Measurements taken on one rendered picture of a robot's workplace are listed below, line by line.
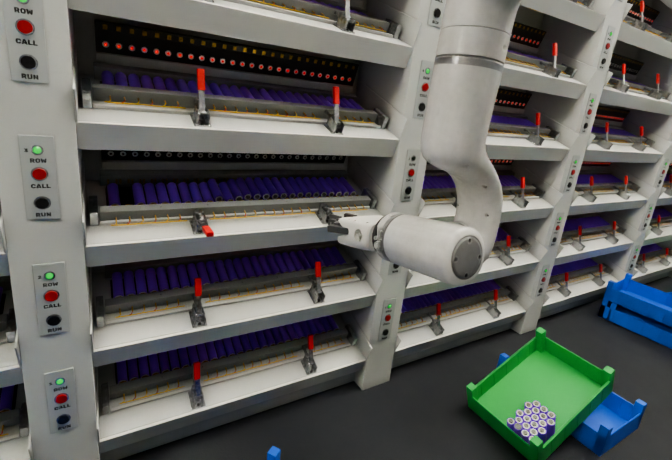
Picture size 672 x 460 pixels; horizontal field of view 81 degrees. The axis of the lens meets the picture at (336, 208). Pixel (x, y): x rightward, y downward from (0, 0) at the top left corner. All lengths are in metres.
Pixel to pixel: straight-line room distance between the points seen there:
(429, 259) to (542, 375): 0.79
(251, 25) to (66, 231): 0.44
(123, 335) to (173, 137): 0.37
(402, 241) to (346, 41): 0.41
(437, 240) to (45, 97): 0.57
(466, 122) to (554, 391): 0.88
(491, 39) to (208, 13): 0.43
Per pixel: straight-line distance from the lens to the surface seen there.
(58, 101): 0.69
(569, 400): 1.26
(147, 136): 0.70
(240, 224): 0.79
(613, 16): 1.52
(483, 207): 0.63
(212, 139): 0.72
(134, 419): 0.96
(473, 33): 0.55
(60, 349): 0.82
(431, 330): 1.27
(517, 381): 1.27
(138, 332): 0.84
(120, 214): 0.77
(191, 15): 0.71
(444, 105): 0.55
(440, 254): 0.54
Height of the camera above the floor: 0.75
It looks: 16 degrees down
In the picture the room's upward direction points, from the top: 6 degrees clockwise
